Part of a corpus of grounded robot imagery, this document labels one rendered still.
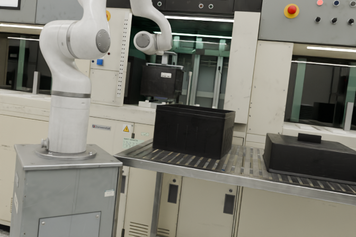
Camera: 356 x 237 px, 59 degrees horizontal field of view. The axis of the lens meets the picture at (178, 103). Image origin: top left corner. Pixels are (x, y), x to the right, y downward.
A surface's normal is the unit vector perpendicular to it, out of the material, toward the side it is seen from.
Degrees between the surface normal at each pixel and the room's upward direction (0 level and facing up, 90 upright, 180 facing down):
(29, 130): 90
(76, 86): 86
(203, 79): 90
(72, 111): 90
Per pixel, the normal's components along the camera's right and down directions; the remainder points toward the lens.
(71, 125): 0.43, 0.09
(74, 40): -0.40, 0.20
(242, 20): -0.23, 0.03
